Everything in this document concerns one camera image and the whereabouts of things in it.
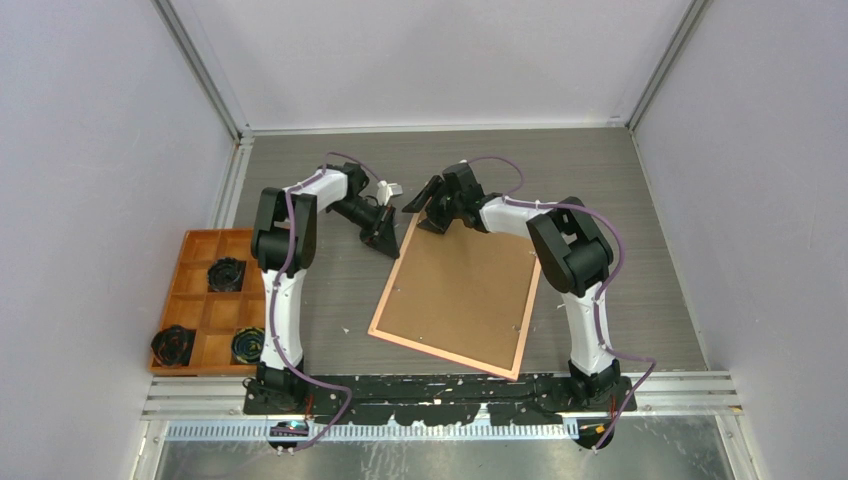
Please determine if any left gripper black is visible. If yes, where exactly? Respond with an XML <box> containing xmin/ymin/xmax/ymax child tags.
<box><xmin>330</xmin><ymin>198</ymin><xmax>402</xmax><ymax>260</ymax></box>

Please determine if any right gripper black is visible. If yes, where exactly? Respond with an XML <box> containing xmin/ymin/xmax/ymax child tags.
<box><xmin>404</xmin><ymin>175</ymin><xmax>464</xmax><ymax>235</ymax></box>

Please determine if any brown frame backing board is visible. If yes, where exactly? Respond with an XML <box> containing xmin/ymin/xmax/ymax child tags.
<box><xmin>375</xmin><ymin>218</ymin><xmax>538</xmax><ymax>372</ymax></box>

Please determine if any pink wooden picture frame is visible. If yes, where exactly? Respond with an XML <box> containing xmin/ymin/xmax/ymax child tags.
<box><xmin>367</xmin><ymin>211</ymin><xmax>545</xmax><ymax>383</ymax></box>

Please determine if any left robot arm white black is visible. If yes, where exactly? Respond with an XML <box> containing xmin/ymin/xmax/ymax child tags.
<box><xmin>251</xmin><ymin>162</ymin><xmax>403</xmax><ymax>414</ymax></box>

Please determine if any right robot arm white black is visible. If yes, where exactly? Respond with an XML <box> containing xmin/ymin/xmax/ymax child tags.
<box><xmin>403</xmin><ymin>162</ymin><xmax>621</xmax><ymax>411</ymax></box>

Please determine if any orange compartment tray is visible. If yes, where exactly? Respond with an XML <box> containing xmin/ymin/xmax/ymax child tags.
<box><xmin>149</xmin><ymin>228</ymin><xmax>265</xmax><ymax>377</ymax></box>

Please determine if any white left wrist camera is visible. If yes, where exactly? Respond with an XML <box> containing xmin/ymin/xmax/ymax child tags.
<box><xmin>376</xmin><ymin>180</ymin><xmax>403</xmax><ymax>206</ymax></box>

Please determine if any black coiled cable upper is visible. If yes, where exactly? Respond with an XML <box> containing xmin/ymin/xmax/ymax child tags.
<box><xmin>206</xmin><ymin>257</ymin><xmax>248</xmax><ymax>294</ymax></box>

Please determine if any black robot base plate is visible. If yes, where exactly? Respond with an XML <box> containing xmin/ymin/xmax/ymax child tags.
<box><xmin>242</xmin><ymin>373</ymin><xmax>631</xmax><ymax>426</ymax></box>

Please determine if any black yellow coiled cable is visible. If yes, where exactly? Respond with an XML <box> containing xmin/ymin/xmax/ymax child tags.
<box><xmin>229</xmin><ymin>326</ymin><xmax>266</xmax><ymax>366</ymax></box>

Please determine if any black coiled cable bottom-left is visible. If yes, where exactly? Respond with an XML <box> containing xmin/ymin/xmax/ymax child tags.
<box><xmin>150</xmin><ymin>324</ymin><xmax>197</xmax><ymax>369</ymax></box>

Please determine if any aluminium rail front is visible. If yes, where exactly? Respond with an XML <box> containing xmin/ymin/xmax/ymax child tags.
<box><xmin>142</xmin><ymin>371</ymin><xmax>743</xmax><ymax>424</ymax></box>

